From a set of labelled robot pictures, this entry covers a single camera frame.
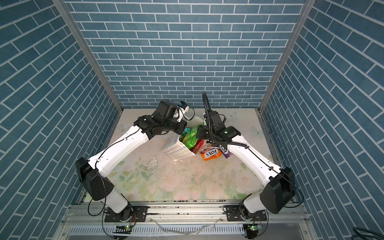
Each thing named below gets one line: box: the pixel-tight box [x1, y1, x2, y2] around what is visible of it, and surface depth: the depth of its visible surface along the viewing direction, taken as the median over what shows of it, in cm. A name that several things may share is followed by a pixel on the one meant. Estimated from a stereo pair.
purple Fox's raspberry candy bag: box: [218, 144, 233, 159], surface depth 96 cm
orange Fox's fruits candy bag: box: [200, 148, 223, 162], surface depth 95 cm
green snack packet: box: [179, 122, 205, 149], surface depth 82 cm
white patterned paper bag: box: [161, 116, 204, 160], surface depth 76 cm
